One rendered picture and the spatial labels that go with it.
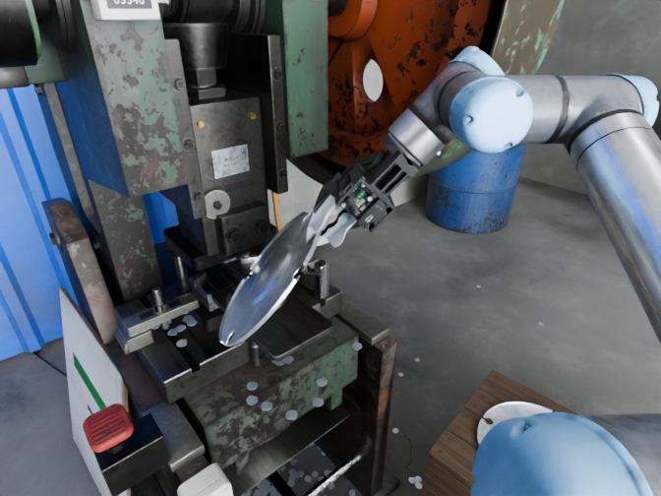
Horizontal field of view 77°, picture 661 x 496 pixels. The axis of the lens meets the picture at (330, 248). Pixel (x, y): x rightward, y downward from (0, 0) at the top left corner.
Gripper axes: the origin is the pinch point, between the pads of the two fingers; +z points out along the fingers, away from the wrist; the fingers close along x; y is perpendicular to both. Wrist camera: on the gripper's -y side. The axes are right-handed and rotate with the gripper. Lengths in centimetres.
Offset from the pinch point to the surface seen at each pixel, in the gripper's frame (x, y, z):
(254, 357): 10.6, -4.2, 31.5
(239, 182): -13.1, -14.9, 6.3
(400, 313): 97, -102, 45
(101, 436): -9.0, 19.7, 37.7
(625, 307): 182, -101, -31
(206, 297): -3.4, -13.1, 31.6
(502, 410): 80, -15, 13
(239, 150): -16.7, -15.2, 1.3
